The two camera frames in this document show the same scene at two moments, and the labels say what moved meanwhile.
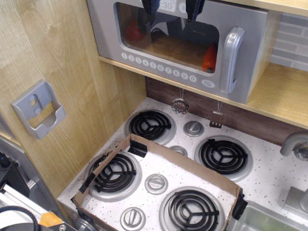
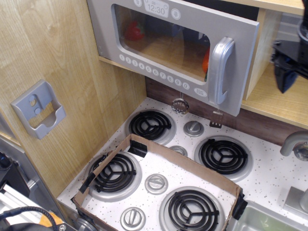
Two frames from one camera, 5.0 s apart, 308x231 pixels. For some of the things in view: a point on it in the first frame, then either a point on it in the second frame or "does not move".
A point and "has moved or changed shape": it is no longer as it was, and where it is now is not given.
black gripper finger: [193, 7] → [292, 54]
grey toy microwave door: [221, 51] has moved or changed shape
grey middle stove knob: [156, 184] does not move
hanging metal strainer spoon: [180, 106] does not move
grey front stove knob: [133, 219] does not move
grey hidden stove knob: [179, 150] does not move
